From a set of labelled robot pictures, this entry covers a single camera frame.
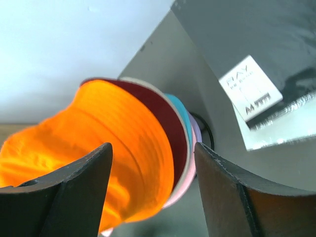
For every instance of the gold wire hat stand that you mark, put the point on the gold wire hat stand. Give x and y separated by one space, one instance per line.
206 128

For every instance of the orange bucket hat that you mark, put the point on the orange bucket hat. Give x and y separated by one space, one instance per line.
142 173

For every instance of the lavender bucket hat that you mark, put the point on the lavender bucket hat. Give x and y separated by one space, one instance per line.
196 128

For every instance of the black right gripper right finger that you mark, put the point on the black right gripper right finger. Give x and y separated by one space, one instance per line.
238 203

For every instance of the turquoise bucket hat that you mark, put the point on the turquoise bucket hat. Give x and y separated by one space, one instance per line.
184 115

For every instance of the dark red bucket hat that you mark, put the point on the dark red bucket hat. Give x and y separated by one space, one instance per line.
166 114

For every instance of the light pink bucket hat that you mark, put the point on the light pink bucket hat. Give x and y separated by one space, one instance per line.
183 185

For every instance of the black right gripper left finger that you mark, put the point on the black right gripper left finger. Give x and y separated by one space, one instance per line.
67 202

